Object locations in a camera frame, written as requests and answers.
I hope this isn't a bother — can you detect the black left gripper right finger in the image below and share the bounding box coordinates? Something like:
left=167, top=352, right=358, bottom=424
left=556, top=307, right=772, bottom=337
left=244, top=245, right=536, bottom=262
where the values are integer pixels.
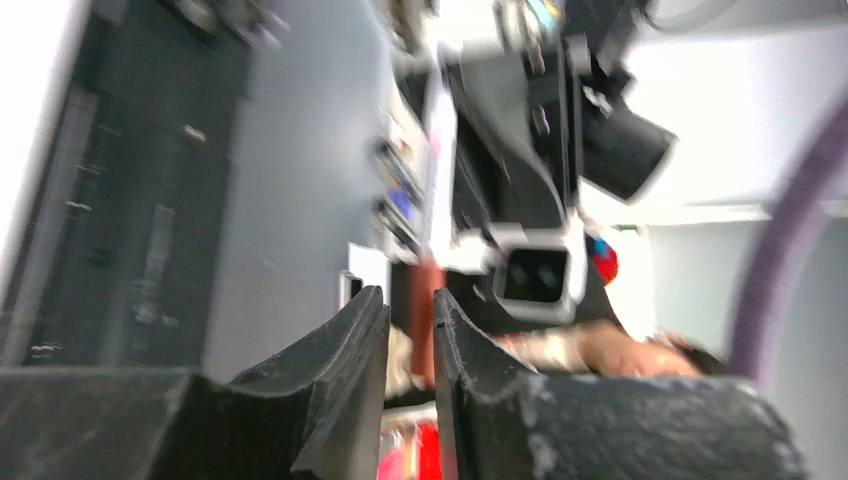
left=433, top=290, right=808, bottom=480

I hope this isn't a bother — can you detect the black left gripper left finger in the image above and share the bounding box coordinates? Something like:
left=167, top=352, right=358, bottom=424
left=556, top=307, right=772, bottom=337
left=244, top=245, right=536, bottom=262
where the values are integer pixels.
left=1, top=286, right=390, bottom=479

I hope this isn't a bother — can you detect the brown marker cap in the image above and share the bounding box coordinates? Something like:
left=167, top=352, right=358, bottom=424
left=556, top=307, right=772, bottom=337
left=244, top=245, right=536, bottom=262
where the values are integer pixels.
left=408, top=257, right=445, bottom=387

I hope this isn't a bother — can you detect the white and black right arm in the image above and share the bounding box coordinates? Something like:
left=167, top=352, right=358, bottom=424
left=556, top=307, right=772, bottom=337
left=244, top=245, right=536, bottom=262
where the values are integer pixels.
left=375, top=1, right=674, bottom=270

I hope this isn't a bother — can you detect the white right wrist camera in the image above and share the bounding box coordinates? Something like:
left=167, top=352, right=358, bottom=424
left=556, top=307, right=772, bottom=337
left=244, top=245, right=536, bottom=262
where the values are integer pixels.
left=485, top=224, right=588, bottom=326

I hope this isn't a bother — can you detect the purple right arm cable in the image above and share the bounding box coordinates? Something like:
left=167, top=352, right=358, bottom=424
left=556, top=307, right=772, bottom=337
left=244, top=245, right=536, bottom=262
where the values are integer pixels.
left=725, top=99, right=848, bottom=386

